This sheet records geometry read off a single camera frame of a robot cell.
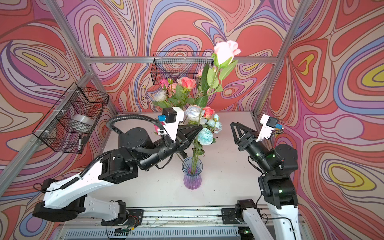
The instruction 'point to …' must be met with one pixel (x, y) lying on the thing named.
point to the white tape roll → (83, 118)
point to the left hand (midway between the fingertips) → (201, 127)
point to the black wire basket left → (69, 124)
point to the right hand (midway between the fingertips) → (232, 128)
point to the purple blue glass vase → (192, 169)
